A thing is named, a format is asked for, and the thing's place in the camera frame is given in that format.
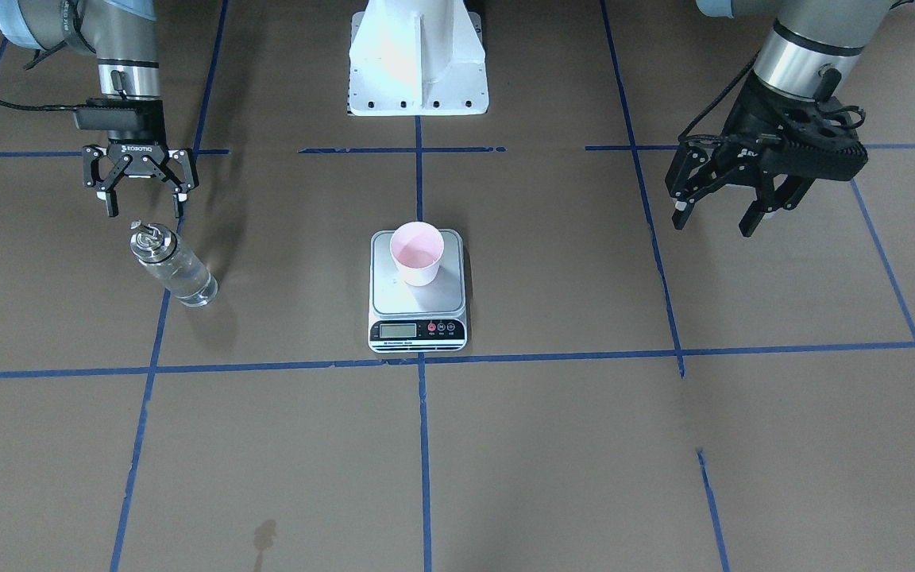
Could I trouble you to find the silver digital kitchen scale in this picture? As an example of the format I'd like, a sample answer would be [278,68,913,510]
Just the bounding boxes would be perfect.
[368,229,469,354]

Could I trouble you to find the glass sauce bottle metal spout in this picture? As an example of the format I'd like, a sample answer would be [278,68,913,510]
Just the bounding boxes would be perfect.
[129,220,218,307]

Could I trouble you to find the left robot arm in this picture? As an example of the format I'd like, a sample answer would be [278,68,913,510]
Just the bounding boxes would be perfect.
[665,1,893,238]

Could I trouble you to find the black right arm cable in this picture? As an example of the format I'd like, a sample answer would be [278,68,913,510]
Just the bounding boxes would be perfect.
[0,48,121,114]

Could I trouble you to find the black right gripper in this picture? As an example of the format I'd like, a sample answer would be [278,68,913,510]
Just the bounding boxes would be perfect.
[81,141,199,218]

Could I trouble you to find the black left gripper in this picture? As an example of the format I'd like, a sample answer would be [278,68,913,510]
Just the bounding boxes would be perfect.
[665,75,816,238]

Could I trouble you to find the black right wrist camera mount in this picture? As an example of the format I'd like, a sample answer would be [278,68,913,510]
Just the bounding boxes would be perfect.
[73,99,167,145]

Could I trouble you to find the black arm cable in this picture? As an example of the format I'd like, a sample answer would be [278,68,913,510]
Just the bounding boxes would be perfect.
[0,48,121,114]
[676,56,784,152]

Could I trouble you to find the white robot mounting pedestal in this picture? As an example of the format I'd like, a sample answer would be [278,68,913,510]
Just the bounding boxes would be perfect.
[346,1,490,117]

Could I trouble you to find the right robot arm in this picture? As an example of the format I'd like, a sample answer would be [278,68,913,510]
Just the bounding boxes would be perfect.
[0,1,199,218]

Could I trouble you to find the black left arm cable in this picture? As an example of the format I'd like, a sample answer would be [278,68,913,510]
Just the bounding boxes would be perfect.
[676,56,784,152]

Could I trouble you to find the pink plastic cup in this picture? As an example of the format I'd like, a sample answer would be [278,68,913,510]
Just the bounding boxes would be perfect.
[389,222,446,287]

